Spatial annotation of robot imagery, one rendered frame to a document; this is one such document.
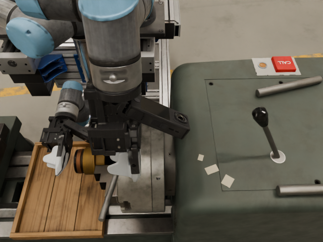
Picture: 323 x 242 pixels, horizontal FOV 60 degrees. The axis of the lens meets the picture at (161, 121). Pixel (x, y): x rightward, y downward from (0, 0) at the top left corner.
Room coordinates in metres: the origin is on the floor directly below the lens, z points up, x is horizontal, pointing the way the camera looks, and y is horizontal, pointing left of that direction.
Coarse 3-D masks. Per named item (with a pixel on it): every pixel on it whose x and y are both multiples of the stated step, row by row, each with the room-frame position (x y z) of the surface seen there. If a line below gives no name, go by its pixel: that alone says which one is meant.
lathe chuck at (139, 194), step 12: (144, 132) 0.40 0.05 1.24; (144, 144) 0.37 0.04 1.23; (144, 156) 0.34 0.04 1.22; (144, 168) 0.31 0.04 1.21; (120, 180) 0.29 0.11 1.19; (132, 180) 0.29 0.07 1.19; (144, 180) 0.29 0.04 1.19; (120, 192) 0.27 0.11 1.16; (132, 192) 0.27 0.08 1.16; (144, 192) 0.27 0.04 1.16; (132, 204) 0.25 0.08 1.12; (144, 204) 0.25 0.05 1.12
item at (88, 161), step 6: (78, 150) 0.42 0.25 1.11; (84, 150) 0.41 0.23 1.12; (90, 150) 0.41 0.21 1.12; (78, 156) 0.40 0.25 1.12; (84, 156) 0.39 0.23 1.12; (90, 156) 0.39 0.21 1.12; (96, 156) 0.40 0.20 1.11; (102, 156) 0.40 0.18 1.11; (78, 162) 0.38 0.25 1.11; (84, 162) 0.38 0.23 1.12; (90, 162) 0.38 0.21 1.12; (96, 162) 0.38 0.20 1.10; (102, 162) 0.38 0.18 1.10; (78, 168) 0.37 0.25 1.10; (84, 168) 0.36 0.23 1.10; (90, 168) 0.36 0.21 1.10; (90, 174) 0.36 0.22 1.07
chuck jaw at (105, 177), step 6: (96, 168) 0.36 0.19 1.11; (102, 168) 0.36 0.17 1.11; (96, 174) 0.34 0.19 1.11; (102, 174) 0.34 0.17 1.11; (108, 174) 0.34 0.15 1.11; (96, 180) 0.34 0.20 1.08; (102, 180) 0.32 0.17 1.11; (108, 180) 0.32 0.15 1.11; (102, 186) 0.31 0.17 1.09; (108, 186) 0.30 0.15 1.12; (114, 192) 0.28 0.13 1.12; (114, 198) 0.27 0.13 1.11; (120, 204) 0.25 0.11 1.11; (126, 204) 0.25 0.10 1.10
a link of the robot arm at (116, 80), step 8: (136, 64) 0.29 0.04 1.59; (96, 72) 0.28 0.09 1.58; (104, 72) 0.28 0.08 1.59; (112, 72) 0.28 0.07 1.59; (120, 72) 0.28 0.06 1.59; (128, 72) 0.28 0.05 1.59; (136, 72) 0.29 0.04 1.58; (96, 80) 0.28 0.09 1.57; (104, 80) 0.27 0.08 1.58; (112, 80) 0.26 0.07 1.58; (120, 80) 0.27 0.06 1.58; (128, 80) 0.27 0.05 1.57; (136, 80) 0.28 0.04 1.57; (104, 88) 0.27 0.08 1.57; (112, 88) 0.26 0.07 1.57; (120, 88) 0.27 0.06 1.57; (128, 88) 0.27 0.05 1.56
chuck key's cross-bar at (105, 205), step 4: (112, 176) 0.24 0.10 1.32; (116, 176) 0.24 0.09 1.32; (112, 180) 0.23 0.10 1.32; (116, 180) 0.23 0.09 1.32; (112, 184) 0.22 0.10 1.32; (112, 188) 0.21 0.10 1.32; (108, 192) 0.20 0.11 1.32; (112, 192) 0.21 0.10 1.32; (108, 196) 0.20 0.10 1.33; (104, 200) 0.19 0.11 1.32; (108, 200) 0.19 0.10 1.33; (104, 204) 0.18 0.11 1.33; (108, 204) 0.18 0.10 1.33; (104, 208) 0.17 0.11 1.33; (100, 212) 0.16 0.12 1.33; (104, 212) 0.16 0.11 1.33; (100, 216) 0.16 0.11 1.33; (104, 216) 0.16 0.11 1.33; (100, 220) 0.15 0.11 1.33
